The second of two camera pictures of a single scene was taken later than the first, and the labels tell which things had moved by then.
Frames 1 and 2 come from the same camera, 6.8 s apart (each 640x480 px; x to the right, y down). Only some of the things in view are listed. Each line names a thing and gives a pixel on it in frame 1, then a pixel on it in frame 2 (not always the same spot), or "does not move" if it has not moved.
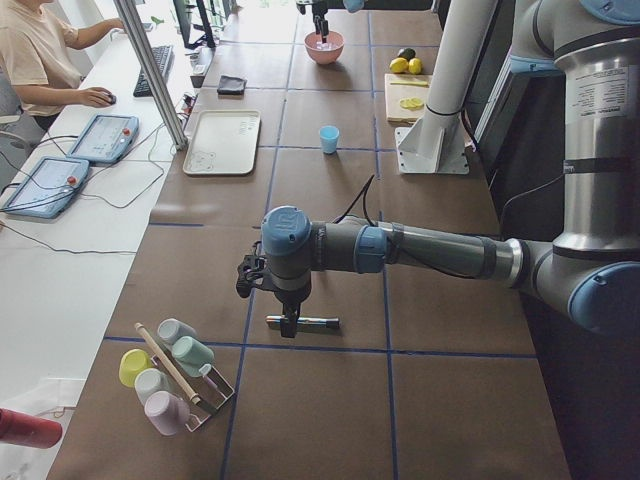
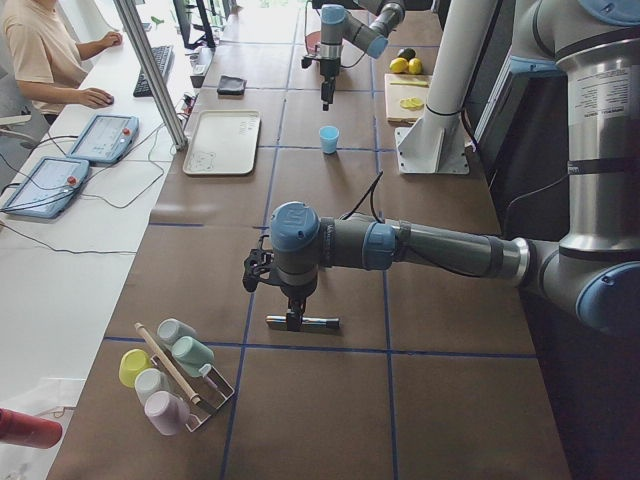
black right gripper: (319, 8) -> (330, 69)
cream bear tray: (224, 143) does not move
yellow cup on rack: (132, 361) does not move
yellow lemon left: (399, 65) does not move
